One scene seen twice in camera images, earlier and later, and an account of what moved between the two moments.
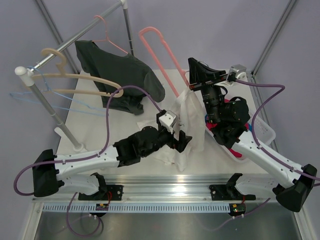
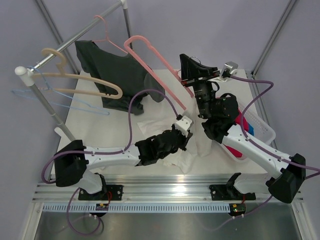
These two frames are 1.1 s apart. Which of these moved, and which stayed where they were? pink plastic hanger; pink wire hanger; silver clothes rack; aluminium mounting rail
Moved: pink plastic hanger
Stayed: aluminium mounting rail; silver clothes rack; pink wire hanger
